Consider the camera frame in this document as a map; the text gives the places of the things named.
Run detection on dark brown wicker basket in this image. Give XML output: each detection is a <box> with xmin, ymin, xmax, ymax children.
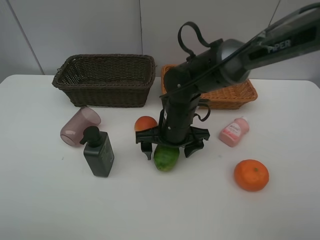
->
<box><xmin>52</xmin><ymin>54</ymin><xmax>156</xmax><ymax>108</ymax></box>

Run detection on dark green pump bottle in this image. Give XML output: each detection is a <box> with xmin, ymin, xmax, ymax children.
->
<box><xmin>79</xmin><ymin>126</ymin><xmax>115</xmax><ymax>178</ymax></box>

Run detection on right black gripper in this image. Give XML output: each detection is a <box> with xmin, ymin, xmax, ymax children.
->
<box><xmin>135</xmin><ymin>94</ymin><xmax>210</xmax><ymax>161</ymax></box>

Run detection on orange tangerine fruit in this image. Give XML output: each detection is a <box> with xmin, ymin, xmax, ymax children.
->
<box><xmin>233</xmin><ymin>159</ymin><xmax>270</xmax><ymax>192</ymax></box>

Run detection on green mango fruit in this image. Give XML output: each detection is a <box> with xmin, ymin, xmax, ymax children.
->
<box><xmin>153</xmin><ymin>145</ymin><xmax>180</xmax><ymax>172</ymax></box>

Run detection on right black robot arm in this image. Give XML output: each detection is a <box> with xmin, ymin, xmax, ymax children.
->
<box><xmin>135</xmin><ymin>3</ymin><xmax>320</xmax><ymax>158</ymax></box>

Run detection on translucent purple plastic cup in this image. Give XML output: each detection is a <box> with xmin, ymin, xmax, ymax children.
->
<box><xmin>60</xmin><ymin>107</ymin><xmax>101</xmax><ymax>147</ymax></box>

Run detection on light orange wicker basket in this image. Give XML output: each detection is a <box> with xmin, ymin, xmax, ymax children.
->
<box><xmin>160</xmin><ymin>64</ymin><xmax>258</xmax><ymax>111</ymax></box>

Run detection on red yellow peach fruit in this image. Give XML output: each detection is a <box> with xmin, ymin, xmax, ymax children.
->
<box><xmin>134</xmin><ymin>116</ymin><xmax>158</xmax><ymax>132</ymax></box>

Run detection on pink lotion bottle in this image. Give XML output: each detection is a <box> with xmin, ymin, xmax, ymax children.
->
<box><xmin>218</xmin><ymin>116</ymin><xmax>250</xmax><ymax>148</ymax></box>

